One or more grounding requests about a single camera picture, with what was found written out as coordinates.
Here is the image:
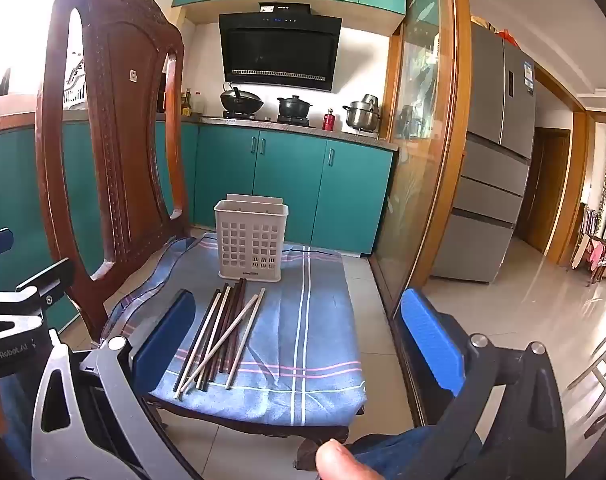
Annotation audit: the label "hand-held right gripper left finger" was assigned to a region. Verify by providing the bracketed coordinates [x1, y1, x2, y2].
[30, 289, 196, 480]

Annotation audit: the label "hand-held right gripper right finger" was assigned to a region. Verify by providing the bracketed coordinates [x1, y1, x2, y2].
[397, 287, 569, 480]

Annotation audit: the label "black chopstick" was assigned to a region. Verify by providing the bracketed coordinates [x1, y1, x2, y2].
[202, 284, 236, 387]
[210, 281, 243, 383]

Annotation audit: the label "white plastic utensil basket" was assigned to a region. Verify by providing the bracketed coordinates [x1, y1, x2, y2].
[213, 193, 290, 282]

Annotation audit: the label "person's right hand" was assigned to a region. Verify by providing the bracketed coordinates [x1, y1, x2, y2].
[315, 438, 385, 480]

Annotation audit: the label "person's blue jeans leg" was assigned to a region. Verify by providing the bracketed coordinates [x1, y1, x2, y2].
[350, 427, 484, 480]

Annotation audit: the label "blue plaid cloth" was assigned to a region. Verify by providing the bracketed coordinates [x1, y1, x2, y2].
[100, 232, 368, 428]

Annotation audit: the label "wooden dining chair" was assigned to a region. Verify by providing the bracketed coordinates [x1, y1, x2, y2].
[567, 314, 606, 441]

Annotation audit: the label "carved wooden chair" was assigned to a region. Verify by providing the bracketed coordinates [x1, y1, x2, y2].
[35, 0, 364, 471]

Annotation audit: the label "clothes drying rack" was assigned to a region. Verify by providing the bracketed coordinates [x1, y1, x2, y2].
[570, 202, 606, 288]

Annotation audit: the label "brown wooden door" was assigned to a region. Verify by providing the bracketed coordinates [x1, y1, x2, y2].
[516, 127, 572, 254]

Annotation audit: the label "silver refrigerator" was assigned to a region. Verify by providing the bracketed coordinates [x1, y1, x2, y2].
[429, 22, 537, 284]

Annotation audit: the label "teal base cabinets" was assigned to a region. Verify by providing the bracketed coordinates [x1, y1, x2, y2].
[0, 120, 399, 331]

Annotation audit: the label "grey kitchen countertop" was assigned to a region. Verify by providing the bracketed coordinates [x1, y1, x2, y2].
[183, 115, 400, 152]

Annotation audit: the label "wooden framed glass door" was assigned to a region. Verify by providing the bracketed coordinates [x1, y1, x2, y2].
[373, 0, 473, 426]

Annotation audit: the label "stainless steel pot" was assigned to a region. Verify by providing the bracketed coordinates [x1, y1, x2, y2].
[343, 94, 382, 132]

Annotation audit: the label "gas stove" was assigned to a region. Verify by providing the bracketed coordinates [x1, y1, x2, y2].
[222, 110, 317, 129]

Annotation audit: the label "black wok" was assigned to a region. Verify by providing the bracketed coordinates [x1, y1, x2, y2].
[219, 86, 265, 117]

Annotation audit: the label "black cooking pot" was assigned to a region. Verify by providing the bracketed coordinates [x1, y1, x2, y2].
[277, 95, 314, 119]

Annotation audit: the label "black range hood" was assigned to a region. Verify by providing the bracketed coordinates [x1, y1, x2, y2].
[218, 2, 343, 93]

